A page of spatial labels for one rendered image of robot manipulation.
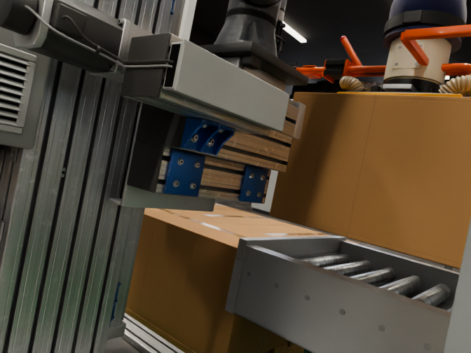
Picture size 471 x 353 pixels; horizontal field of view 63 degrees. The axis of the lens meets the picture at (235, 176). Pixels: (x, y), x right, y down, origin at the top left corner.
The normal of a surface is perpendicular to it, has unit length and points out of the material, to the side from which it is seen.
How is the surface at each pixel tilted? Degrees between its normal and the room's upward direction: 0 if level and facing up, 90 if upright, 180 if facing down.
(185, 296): 90
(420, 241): 90
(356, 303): 90
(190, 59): 90
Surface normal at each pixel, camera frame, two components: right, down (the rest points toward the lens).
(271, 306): -0.62, -0.11
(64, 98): 0.75, 0.16
